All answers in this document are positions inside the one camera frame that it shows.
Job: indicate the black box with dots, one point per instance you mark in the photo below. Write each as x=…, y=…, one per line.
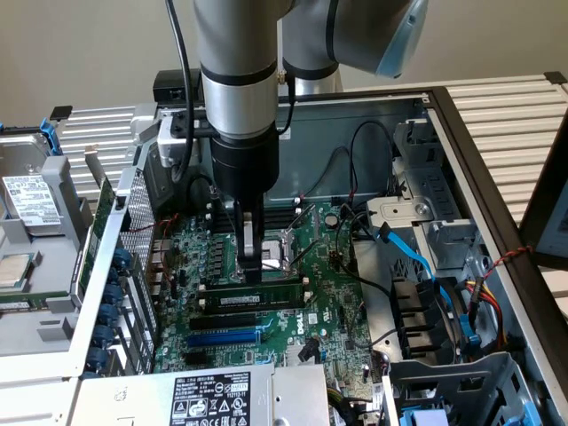
x=171, y=84

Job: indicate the green motherboard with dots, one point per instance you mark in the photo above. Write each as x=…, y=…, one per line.
x=328, y=284

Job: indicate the grey metal drive cage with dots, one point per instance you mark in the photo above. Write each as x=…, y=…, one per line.
x=466, y=377

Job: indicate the RAM slot with white clips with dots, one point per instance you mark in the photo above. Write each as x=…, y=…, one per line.
x=202, y=304
x=277, y=209
x=202, y=289
x=277, y=220

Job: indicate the silver coin battery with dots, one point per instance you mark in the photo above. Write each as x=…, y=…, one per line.
x=331, y=218

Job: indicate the blue plastic drive bracket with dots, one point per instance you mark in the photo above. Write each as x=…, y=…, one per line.
x=423, y=418

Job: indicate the silver hard disk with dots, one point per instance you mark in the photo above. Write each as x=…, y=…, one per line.
x=26, y=160

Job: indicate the metal disk bay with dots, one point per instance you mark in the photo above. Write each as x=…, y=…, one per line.
x=444, y=186

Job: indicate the short black expansion slot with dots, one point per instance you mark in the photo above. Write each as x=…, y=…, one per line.
x=196, y=359

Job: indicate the blue card retention clip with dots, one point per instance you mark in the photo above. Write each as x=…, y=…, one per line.
x=103, y=336
x=114, y=294
x=97, y=357
x=120, y=259
x=108, y=314

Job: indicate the blue disk carrier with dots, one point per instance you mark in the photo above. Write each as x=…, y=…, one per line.
x=49, y=133

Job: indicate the silver finned heat sink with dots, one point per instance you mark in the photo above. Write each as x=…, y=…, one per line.
x=294, y=355

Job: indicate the grey parts rack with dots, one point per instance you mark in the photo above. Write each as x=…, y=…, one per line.
x=55, y=266

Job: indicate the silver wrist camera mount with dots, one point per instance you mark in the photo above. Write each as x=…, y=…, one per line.
x=166, y=142

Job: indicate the blue expansion slot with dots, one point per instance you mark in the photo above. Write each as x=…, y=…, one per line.
x=222, y=340

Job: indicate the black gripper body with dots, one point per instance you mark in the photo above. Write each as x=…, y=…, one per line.
x=244, y=164

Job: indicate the silver power supply with label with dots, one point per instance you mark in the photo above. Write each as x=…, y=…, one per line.
x=133, y=399

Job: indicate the green RAM stick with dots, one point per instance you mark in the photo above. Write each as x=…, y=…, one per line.
x=18, y=306
x=275, y=295

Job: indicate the CPU socket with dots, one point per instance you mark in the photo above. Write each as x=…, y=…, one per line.
x=271, y=255

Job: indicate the black framed monitor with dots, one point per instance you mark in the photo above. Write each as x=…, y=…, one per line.
x=534, y=213

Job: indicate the RAM slot with black clips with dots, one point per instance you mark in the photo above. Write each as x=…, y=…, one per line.
x=277, y=226
x=277, y=215

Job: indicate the grey metal PC case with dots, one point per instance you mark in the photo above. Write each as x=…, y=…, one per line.
x=319, y=146

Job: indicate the thin metal locking lever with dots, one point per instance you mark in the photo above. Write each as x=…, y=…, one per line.
x=228, y=217
x=306, y=255

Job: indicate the black table end cap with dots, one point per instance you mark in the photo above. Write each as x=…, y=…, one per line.
x=61, y=113
x=555, y=77

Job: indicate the black fan shroud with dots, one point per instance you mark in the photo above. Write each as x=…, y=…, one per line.
x=412, y=310

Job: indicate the silver CPU chip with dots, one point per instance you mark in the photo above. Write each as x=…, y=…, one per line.
x=13, y=270

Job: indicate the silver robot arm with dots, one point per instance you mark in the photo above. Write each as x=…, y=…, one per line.
x=235, y=44

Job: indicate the long black expansion slot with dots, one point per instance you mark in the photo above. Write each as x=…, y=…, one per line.
x=222, y=322

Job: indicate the green graphics card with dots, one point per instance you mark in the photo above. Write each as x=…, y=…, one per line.
x=100, y=208

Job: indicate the metal socket cover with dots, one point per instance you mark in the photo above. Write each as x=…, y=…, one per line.
x=290, y=246

